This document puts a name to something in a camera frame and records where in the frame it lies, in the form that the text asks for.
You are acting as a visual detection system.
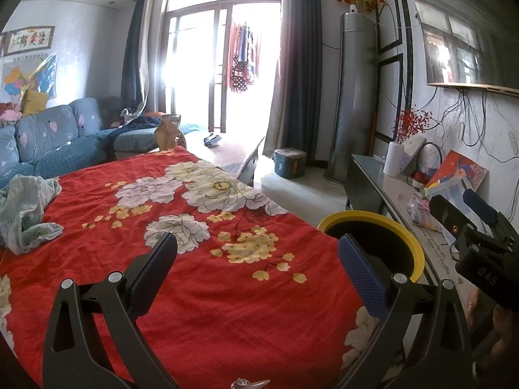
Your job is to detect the red pink clothes pile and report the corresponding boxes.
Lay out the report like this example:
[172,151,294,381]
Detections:
[0,101,21,123]

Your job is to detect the glass balcony door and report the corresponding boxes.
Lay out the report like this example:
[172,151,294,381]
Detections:
[156,0,285,135]

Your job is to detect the white leaning board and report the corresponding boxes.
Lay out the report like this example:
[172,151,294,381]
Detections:
[405,135,427,171]

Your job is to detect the red floral blanket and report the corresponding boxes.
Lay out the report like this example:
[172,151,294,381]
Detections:
[0,146,368,389]

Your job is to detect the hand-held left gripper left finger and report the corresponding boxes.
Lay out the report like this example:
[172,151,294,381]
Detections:
[42,232,179,389]

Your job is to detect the silver tower air conditioner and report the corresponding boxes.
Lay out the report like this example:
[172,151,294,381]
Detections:
[324,11,380,189]

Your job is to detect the colourful country map poster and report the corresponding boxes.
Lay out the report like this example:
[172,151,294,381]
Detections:
[0,54,60,98]

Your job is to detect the black wall cables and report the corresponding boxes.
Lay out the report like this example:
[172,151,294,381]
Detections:
[441,88,519,163]

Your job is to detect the blue storage bucket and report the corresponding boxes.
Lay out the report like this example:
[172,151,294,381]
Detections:
[273,147,308,180]

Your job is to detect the red book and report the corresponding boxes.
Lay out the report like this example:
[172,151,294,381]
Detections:
[425,149,489,191]

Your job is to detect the blue heart-print sofa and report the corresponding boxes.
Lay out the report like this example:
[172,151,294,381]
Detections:
[0,97,208,189]

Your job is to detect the yellow-rimmed black bin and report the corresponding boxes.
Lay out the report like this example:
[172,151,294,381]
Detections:
[316,209,426,285]

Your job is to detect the colourful bead box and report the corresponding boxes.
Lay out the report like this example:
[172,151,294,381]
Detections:
[407,194,441,232]

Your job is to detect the red berry branch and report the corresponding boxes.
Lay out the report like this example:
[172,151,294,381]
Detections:
[391,107,433,145]

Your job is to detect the glass-top television cabinet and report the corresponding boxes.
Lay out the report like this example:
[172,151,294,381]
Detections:
[344,153,519,293]

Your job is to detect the yellow cushion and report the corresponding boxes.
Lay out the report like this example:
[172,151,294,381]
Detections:
[22,88,49,116]

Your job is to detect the dark grey curtain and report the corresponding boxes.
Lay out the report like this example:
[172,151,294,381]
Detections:
[263,0,323,163]

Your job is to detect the pale green crumpled cloth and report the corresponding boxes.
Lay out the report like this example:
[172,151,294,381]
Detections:
[0,174,64,256]

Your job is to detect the black ring stand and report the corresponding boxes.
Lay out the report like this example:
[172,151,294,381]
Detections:
[417,141,443,179]

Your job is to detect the person's right hand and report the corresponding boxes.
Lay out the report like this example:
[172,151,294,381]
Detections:
[467,289,516,370]

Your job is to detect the white paper stack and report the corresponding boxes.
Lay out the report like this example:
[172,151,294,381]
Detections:
[425,180,467,207]

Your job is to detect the dark coffee table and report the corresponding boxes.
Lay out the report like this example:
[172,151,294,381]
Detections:
[150,129,267,189]

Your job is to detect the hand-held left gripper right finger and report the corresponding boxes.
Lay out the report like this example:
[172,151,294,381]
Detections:
[338,233,474,389]

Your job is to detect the dark blue clothes pile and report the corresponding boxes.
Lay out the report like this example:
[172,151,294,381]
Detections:
[107,107,163,131]

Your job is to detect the wall television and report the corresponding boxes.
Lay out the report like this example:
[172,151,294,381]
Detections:
[413,0,519,98]

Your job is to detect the hanging laundry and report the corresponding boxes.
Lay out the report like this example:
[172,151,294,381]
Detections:
[229,24,259,94]

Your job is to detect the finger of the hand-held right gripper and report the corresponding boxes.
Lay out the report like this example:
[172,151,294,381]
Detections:
[428,194,476,241]
[461,187,512,232]

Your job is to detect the dark blue curtain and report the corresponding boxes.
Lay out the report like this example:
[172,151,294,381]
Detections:
[120,0,151,114]

